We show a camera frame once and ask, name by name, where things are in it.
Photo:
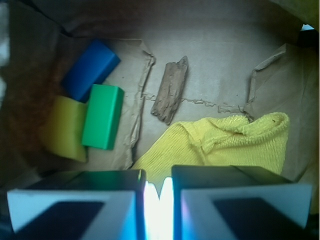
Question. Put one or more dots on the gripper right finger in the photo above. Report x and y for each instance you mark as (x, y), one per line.
(238, 203)

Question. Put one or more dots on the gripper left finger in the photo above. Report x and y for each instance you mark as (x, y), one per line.
(80, 205)

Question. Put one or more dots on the yellow cloth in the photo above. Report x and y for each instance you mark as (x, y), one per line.
(229, 141)

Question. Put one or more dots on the yellow rectangular block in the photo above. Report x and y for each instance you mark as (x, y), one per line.
(63, 130)

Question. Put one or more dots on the green rectangular block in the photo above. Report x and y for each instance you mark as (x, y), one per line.
(103, 117)

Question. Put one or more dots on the blue rectangular block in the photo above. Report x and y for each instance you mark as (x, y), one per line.
(93, 66)

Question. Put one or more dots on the brown paper bag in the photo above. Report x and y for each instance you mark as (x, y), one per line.
(243, 59)

